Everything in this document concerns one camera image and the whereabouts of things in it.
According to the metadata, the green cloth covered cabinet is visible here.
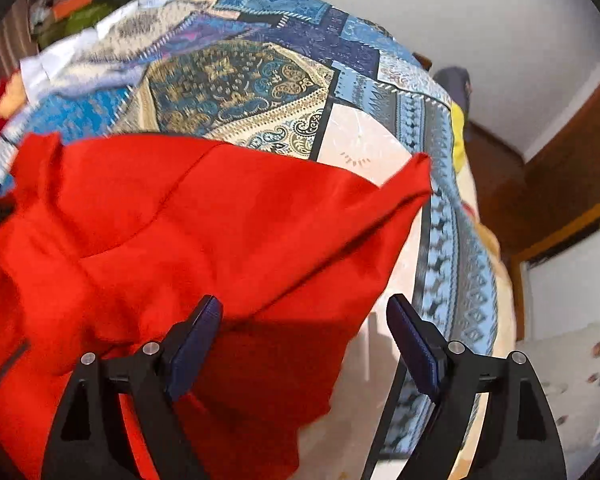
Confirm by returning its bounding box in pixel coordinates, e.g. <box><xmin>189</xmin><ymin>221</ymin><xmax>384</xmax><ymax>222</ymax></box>
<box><xmin>35</xmin><ymin>2</ymin><xmax>142</xmax><ymax>52</ymax></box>

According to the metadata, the peach bed sheet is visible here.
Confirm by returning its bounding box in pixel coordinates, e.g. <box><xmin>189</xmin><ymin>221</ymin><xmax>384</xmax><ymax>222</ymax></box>
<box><xmin>459</xmin><ymin>160</ymin><xmax>527</xmax><ymax>480</ymax></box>

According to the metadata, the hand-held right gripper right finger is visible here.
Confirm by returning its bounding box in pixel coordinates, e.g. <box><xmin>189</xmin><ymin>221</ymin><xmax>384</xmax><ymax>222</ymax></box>
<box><xmin>362</xmin><ymin>294</ymin><xmax>568</xmax><ymax>480</ymax></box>

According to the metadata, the grey backpack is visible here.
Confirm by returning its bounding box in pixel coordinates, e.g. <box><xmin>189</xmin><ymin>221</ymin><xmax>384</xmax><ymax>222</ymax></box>
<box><xmin>432</xmin><ymin>66</ymin><xmax>474</xmax><ymax>114</ymax></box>

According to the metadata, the blue patchwork blanket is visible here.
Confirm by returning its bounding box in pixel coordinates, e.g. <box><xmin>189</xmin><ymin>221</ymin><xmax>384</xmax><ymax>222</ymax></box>
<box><xmin>0</xmin><ymin>0</ymin><xmax>499</xmax><ymax>461</ymax></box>

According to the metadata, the red zip jacket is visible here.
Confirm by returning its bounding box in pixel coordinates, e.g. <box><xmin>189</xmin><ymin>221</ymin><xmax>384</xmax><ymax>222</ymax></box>
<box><xmin>0</xmin><ymin>132</ymin><xmax>434</xmax><ymax>480</ymax></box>

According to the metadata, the yellow cloth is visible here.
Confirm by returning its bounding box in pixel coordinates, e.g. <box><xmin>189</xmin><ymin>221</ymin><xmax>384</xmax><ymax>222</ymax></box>
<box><xmin>450</xmin><ymin>100</ymin><xmax>469</xmax><ymax>172</ymax></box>

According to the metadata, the white cloth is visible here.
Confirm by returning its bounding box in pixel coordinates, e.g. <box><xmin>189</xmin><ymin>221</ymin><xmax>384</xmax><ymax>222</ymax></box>
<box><xmin>19</xmin><ymin>0</ymin><xmax>182</xmax><ymax>97</ymax></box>

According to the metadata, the white panel with stickers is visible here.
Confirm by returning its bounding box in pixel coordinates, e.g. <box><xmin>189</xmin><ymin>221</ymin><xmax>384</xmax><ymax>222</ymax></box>
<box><xmin>519</xmin><ymin>240</ymin><xmax>600</xmax><ymax>463</ymax></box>

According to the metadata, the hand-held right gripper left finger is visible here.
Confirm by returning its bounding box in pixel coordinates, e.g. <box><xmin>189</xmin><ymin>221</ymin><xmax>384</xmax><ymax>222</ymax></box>
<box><xmin>40</xmin><ymin>295</ymin><xmax>224</xmax><ymax>480</ymax></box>

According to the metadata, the striped brown curtain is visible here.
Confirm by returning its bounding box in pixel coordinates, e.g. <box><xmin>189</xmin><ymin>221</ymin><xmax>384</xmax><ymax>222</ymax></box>
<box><xmin>0</xmin><ymin>0</ymin><xmax>37</xmax><ymax>92</ymax></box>

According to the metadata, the orange box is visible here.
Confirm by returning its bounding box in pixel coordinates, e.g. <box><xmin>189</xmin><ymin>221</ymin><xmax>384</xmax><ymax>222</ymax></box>
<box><xmin>50</xmin><ymin>0</ymin><xmax>94</xmax><ymax>19</ymax></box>

